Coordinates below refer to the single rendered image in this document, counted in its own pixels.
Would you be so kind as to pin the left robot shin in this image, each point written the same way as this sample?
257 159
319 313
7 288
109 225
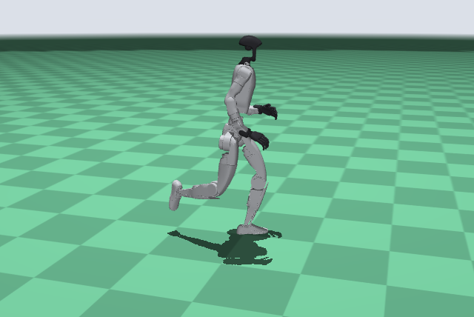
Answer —
253 204

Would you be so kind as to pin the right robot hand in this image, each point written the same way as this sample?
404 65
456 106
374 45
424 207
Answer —
256 136

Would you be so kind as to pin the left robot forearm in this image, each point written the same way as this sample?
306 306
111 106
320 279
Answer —
252 110

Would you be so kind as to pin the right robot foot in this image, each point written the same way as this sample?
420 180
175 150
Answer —
174 200

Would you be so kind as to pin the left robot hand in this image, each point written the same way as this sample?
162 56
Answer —
267 109

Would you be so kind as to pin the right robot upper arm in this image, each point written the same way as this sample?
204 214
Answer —
242 76

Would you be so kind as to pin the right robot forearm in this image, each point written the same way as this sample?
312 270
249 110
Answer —
233 113

